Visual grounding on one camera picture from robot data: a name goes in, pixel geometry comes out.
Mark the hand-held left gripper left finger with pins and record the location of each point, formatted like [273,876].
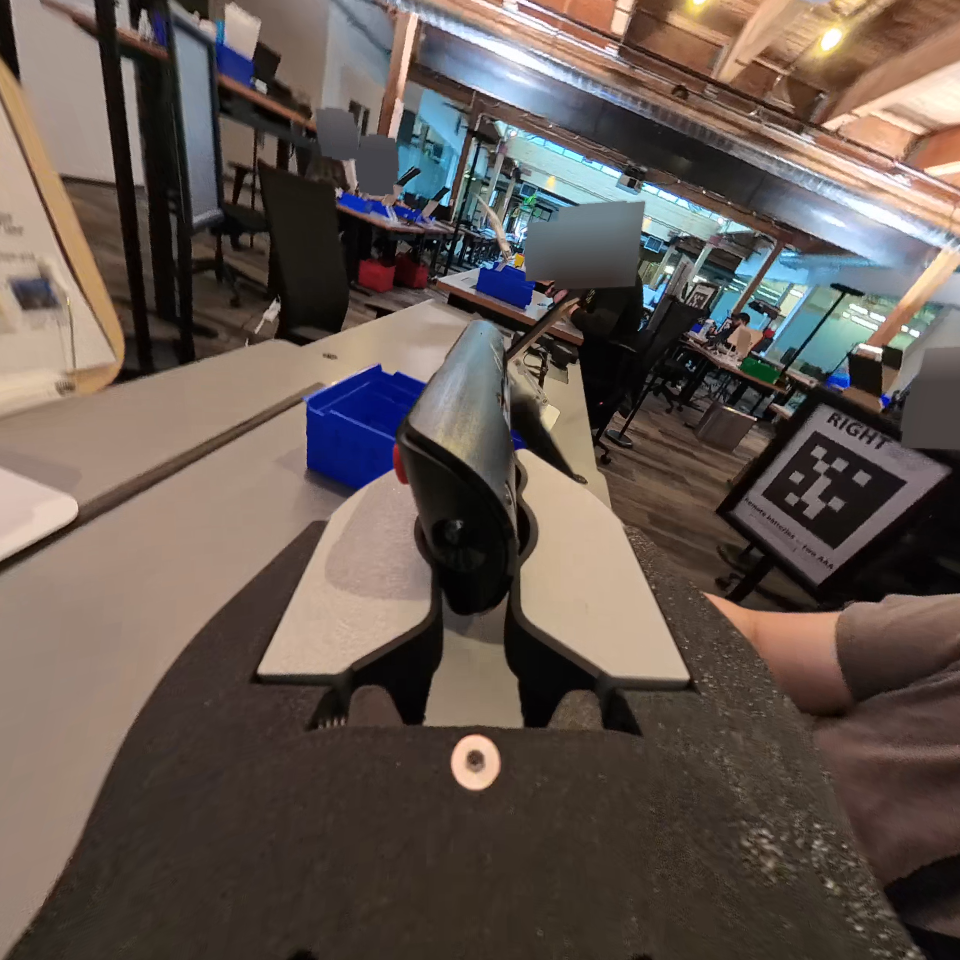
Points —
[338,615]

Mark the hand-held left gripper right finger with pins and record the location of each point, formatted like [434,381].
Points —
[600,600]

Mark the black remote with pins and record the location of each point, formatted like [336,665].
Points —
[465,450]

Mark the blue plastic bin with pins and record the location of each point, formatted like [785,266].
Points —
[353,428]

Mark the silver trash can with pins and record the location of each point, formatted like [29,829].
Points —
[725,428]

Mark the black office chair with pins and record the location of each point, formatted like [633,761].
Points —
[308,255]
[623,360]

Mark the black framed marker sign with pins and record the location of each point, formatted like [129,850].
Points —
[833,488]

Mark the green crate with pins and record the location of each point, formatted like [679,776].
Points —
[761,369]

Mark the blue storage box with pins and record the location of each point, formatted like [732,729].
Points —
[236,63]
[506,285]

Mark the person's grey shirt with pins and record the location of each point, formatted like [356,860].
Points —
[900,750]

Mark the red bin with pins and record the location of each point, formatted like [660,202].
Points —
[411,273]
[375,275]

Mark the instruction sheet on stand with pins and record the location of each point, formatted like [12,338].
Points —
[38,300]

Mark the black pole stand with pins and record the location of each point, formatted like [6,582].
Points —
[128,180]

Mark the black display panel stand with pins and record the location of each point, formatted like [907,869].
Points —
[195,120]

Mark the wooden background desk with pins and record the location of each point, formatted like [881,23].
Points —
[225,90]

